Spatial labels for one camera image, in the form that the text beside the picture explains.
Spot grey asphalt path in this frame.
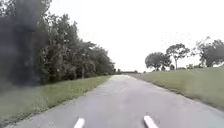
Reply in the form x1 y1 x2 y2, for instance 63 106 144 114
6 74 224 128

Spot round-crowned tree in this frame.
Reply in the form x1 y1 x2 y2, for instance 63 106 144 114
144 51 172 72

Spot row of trees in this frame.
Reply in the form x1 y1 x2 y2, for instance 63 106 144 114
0 0 116 88

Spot tall thin-trunked tree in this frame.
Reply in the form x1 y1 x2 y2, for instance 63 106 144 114
165 43 191 71

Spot robot's own part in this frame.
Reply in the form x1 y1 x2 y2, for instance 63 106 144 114
73 117 86 128
143 115 159 128

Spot sloping grass bank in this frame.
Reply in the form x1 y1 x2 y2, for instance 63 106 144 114
129 65 224 112

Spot grass verge beside wood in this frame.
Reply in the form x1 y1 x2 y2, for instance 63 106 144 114
0 75 112 128

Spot broad dark tree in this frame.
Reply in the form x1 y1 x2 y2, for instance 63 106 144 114
195 36 224 69

